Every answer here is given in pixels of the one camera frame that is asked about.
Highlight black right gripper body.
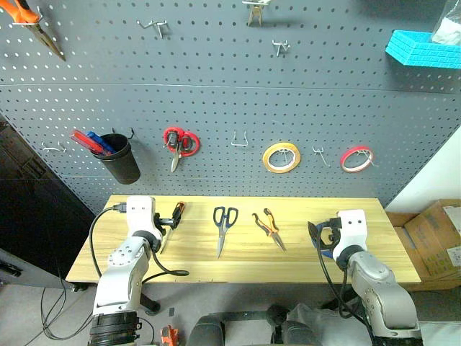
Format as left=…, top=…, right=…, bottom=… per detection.
left=321, top=216, right=343, bottom=254

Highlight orange black needle-nose pliers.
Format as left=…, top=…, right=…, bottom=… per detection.
left=251, top=208, right=288, bottom=253

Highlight red tape roll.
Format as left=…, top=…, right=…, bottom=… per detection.
left=339, top=144, right=375, bottom=174

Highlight black plastic cup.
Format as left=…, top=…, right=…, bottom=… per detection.
left=89, top=133, right=142, bottom=185

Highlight silver double pegboard hook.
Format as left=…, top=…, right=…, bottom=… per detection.
left=136, top=19, right=169, bottom=39
left=310, top=145, right=331, bottom=168
left=271, top=39, right=291, bottom=57
left=40, top=141, right=68, bottom=153

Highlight black table leg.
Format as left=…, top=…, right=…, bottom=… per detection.
left=139, top=283, right=162, bottom=315

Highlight crumpled translucent plastic bag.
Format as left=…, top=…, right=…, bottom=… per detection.
left=282, top=302, right=372, bottom=346

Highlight yellow tape roll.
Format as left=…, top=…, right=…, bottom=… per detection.
left=261, top=141, right=303, bottom=174

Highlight dark rounded shape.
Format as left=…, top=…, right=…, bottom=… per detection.
left=187, top=312, right=227, bottom=346
left=265, top=304, right=291, bottom=346

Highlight black cup holder hook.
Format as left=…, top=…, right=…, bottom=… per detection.
left=111, top=126, right=137, bottom=142

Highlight large cardboard box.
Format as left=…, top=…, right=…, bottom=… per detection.
left=402, top=199, right=461, bottom=286

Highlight red and blue markers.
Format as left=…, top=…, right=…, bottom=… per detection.
left=70, top=130, right=106, bottom=155

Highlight black cabinet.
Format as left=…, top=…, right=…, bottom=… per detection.
left=0, top=111, right=99, bottom=290

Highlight grey perforated pegboard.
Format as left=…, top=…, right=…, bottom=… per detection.
left=0, top=0, right=461, bottom=218

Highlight blue plastic basket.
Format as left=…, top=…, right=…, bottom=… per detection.
left=385, top=30, right=461, bottom=71

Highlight beige metal pliers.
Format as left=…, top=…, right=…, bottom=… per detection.
left=241, top=0, right=272, bottom=27

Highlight clear plastic bag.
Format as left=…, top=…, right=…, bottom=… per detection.
left=429, top=0, right=461, bottom=46

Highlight large orange needle-nose pliers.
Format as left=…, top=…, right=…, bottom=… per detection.
left=0, top=0, right=68, bottom=62

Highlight orange black handled screwdriver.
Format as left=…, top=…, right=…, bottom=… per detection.
left=159, top=201, right=187, bottom=254

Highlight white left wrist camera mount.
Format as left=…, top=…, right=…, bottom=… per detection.
left=125, top=195, right=158, bottom=239

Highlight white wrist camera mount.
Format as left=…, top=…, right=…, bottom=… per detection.
left=125, top=195, right=158, bottom=239
left=336, top=208, right=369, bottom=260

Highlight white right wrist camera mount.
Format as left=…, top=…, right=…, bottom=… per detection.
left=336, top=208, right=369, bottom=260

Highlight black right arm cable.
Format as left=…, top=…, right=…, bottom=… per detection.
left=315, top=247, right=365, bottom=319

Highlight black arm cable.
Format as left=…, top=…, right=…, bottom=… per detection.
left=315, top=247, right=365, bottom=319
left=89, top=204, right=190, bottom=286

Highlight black handled scissors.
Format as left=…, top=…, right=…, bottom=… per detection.
left=212, top=205, right=239, bottom=260

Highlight red handled scissors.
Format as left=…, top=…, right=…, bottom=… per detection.
left=163, top=125, right=202, bottom=174

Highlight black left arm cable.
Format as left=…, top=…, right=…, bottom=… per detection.
left=89, top=204, right=190, bottom=286

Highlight blue handled screwdriver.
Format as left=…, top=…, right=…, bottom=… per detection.
left=86, top=130, right=113, bottom=156

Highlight silver wire loop hook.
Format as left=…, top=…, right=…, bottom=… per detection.
left=230, top=130, right=250, bottom=148

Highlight thin black floor cable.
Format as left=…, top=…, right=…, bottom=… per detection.
left=38, top=268, right=95, bottom=342

